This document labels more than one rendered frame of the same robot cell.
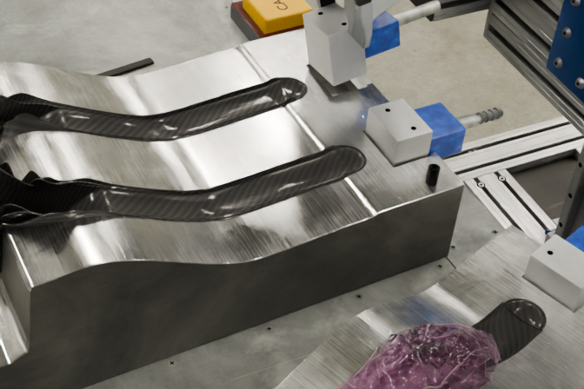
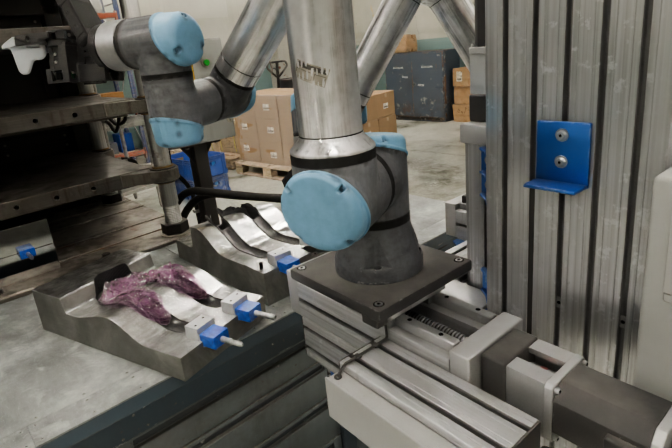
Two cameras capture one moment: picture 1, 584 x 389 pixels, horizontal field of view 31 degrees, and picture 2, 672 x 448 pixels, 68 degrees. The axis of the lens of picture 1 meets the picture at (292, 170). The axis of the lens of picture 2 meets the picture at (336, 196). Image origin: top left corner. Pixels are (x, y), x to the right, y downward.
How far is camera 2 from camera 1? 1.43 m
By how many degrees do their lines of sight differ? 71
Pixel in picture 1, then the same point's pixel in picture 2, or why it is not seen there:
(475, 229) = (284, 309)
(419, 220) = (255, 278)
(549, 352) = (202, 310)
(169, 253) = (211, 240)
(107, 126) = (264, 226)
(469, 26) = not seen: outside the picture
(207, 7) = not seen: hidden behind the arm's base
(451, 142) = (283, 267)
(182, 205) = (240, 243)
